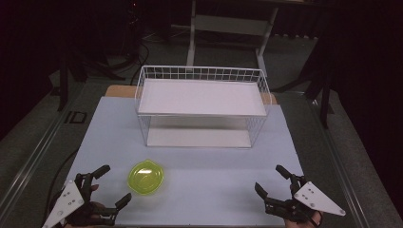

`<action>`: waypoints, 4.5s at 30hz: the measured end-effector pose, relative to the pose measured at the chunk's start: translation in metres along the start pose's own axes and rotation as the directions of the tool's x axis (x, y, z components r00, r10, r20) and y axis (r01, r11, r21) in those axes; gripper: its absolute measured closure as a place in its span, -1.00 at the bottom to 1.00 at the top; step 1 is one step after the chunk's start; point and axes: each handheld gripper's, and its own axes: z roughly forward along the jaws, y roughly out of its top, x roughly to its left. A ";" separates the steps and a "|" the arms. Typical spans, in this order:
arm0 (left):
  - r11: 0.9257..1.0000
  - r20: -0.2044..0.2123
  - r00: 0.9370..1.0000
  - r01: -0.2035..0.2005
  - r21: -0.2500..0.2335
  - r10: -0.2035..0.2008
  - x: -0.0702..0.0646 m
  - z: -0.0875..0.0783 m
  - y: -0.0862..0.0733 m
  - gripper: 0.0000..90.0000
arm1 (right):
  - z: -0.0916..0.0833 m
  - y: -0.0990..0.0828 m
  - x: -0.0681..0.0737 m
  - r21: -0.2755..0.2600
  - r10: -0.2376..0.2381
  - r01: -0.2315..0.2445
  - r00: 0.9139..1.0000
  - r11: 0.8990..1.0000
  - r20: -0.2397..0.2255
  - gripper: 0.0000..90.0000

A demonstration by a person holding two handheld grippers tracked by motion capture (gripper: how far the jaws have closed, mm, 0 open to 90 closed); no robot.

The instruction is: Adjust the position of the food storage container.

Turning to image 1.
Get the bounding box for black metal stand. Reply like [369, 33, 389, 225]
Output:
[271, 12, 336, 129]
[56, 47, 126, 112]

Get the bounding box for grey metal rail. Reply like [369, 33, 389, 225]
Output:
[304, 91, 372, 228]
[0, 80, 87, 219]

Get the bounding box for white metal table frame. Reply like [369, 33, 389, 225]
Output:
[185, 0, 280, 77]

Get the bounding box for white wire shelf rack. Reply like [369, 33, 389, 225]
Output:
[134, 65, 273, 149]

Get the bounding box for person's right hand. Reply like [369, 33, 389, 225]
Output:
[284, 211, 323, 228]

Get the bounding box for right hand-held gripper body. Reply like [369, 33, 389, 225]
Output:
[264, 175, 347, 223]

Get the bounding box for wooden board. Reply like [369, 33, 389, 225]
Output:
[105, 85, 278, 105]

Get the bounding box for green plastic bowl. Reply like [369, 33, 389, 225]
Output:
[126, 159, 165, 196]

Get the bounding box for person's left hand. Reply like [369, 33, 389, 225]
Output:
[88, 184, 106, 214]

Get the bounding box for black tangled cables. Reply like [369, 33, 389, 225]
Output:
[125, 6, 151, 86]

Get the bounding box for black floor cable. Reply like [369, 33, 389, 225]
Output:
[46, 147, 81, 219]

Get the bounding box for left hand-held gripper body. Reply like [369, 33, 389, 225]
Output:
[42, 172, 119, 228]

